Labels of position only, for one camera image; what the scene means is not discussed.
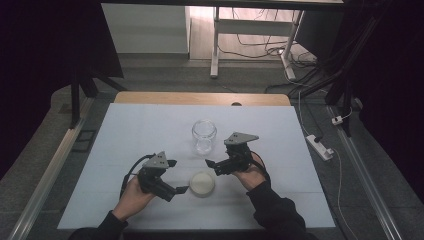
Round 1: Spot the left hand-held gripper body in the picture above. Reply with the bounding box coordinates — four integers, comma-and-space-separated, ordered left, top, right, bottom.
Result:
136, 151, 177, 203

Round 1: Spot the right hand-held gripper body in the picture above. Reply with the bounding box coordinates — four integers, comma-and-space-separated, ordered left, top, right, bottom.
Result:
215, 131, 260, 176

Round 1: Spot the white jar lid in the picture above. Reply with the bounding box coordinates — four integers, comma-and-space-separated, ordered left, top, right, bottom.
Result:
188, 169, 217, 198

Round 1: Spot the clear glass jar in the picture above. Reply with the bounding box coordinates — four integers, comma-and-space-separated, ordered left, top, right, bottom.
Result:
191, 119, 218, 157

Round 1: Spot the person's right hand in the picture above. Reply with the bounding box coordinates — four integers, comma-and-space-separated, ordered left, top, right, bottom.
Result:
231, 152, 268, 192

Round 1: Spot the person's left hand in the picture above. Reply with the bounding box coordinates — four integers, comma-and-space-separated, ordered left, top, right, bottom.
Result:
112, 175, 157, 223

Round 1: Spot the white table sheet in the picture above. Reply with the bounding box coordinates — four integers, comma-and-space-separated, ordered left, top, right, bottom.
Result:
57, 102, 336, 231

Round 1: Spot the wooden table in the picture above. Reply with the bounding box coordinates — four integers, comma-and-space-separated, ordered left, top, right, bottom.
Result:
114, 91, 292, 107

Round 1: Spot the white power strip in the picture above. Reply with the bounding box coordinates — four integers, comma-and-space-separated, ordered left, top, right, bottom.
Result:
305, 133, 335, 162

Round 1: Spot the black metal stand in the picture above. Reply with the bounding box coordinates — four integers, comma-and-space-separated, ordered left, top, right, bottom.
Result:
67, 64, 128, 130
289, 0, 396, 138

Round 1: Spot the white cabinet panel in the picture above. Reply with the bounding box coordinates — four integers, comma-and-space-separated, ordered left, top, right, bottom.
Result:
101, 3, 192, 55

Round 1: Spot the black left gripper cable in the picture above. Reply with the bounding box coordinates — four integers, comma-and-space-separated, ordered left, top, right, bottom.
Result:
119, 153, 157, 200

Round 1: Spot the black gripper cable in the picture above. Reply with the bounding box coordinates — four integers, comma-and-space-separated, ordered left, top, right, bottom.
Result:
249, 151, 272, 188
119, 153, 157, 200

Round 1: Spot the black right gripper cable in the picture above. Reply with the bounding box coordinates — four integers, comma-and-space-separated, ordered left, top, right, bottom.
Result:
249, 151, 272, 188

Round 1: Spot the black rectangular floor frame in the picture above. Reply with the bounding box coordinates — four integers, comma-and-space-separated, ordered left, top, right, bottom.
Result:
71, 129, 98, 154

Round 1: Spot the thin white cable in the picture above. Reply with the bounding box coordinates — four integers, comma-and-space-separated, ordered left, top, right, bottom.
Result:
331, 147, 360, 240

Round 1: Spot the aluminium floor rail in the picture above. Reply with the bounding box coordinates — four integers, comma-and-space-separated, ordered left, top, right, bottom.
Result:
6, 96, 97, 240
325, 104, 405, 240

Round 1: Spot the white desk frame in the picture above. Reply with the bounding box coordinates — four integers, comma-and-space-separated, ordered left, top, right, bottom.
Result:
209, 5, 305, 81

